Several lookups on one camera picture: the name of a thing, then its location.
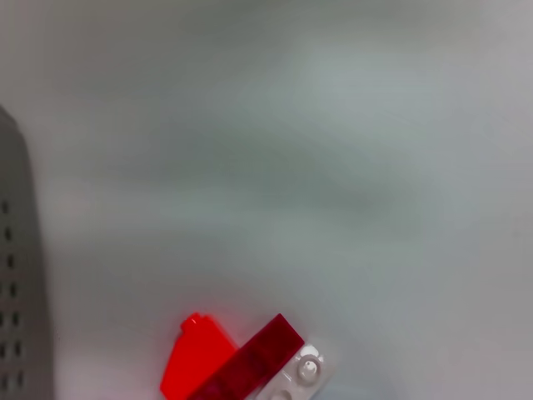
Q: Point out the white toy brick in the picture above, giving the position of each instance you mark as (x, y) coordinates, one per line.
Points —
(310, 368)

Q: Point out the large bright red toy brick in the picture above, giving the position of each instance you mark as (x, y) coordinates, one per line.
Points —
(195, 358)

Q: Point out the dark red toy brick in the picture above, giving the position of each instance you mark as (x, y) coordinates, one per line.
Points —
(258, 358)

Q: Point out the grey perforated plastic storage bin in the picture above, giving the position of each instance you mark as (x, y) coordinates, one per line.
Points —
(21, 250)

